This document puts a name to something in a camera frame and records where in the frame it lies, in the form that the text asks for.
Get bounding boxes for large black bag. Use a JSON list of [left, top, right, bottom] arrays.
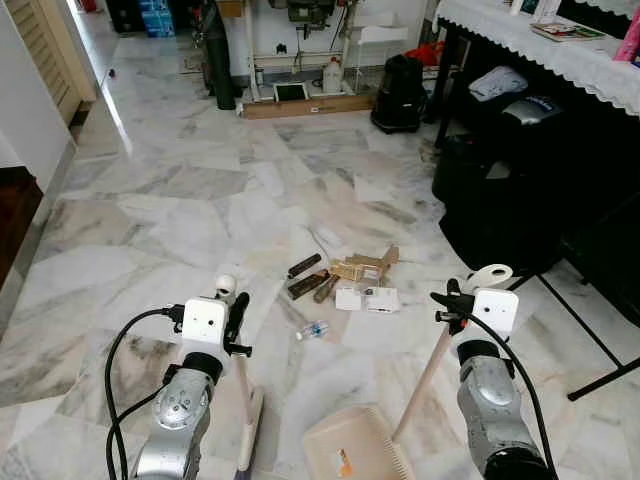
[[432, 130, 601, 276]]

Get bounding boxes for dark brown flat bar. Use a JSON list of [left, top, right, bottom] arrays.
[[288, 272, 331, 299]]

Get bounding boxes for small clear plastic bottle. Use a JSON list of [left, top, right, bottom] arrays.
[[297, 320, 331, 342]]

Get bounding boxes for beige long-handled dustpan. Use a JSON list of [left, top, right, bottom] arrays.
[[302, 264, 514, 480]]

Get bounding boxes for grey white bag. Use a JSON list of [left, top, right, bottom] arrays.
[[468, 65, 529, 103]]

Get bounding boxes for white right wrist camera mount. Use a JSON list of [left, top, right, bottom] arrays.
[[470, 288, 520, 343]]

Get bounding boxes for white metal rack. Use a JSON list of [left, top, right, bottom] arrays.
[[245, 0, 441, 101]]

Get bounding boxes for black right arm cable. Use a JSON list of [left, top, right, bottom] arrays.
[[432, 292, 557, 480]]

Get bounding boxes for wooden louvre door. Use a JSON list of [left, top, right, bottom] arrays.
[[5, 0, 98, 126]]

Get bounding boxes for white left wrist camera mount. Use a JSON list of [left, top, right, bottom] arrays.
[[182, 297, 229, 359]]

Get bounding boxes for white framed tablet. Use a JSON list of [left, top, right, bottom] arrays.
[[272, 82, 309, 104]]

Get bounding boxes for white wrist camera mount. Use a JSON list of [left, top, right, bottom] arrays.
[[470, 288, 520, 343], [182, 297, 229, 359]]

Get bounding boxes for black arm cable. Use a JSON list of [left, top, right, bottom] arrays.
[[104, 306, 189, 480], [432, 292, 557, 480]]

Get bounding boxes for brown cylinder tube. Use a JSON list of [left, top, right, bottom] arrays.
[[313, 277, 341, 304]]

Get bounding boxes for red bag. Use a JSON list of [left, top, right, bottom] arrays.
[[405, 40, 446, 69]]

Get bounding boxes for blue bottle pack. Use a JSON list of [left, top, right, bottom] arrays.
[[138, 0, 176, 38]]

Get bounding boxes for broom with beige handle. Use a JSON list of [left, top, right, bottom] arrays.
[[216, 274, 267, 480]]

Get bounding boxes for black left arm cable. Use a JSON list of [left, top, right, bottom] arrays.
[[104, 306, 189, 480]]

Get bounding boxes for pink bottle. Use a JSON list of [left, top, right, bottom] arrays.
[[614, 10, 640, 66]]

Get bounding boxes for colourful book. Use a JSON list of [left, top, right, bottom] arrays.
[[530, 22, 608, 43]]

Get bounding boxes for black bag with silver panel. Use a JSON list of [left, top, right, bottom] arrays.
[[480, 95, 566, 161]]

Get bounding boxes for long wooden plank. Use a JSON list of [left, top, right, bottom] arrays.
[[242, 93, 376, 121]]

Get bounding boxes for dark green gas cylinder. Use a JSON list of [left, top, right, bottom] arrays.
[[203, 0, 238, 111]]

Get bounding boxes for white lace tablecloth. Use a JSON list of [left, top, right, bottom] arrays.
[[437, 0, 640, 116]]

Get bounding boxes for white plastic jug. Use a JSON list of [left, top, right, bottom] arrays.
[[322, 57, 344, 96]]

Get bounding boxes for black folding table legs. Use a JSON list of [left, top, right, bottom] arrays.
[[510, 270, 640, 401]]

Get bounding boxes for dark brown stick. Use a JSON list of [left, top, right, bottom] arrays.
[[287, 253, 324, 279]]

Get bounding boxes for small white box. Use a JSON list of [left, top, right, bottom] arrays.
[[363, 288, 402, 314], [335, 287, 366, 312]]

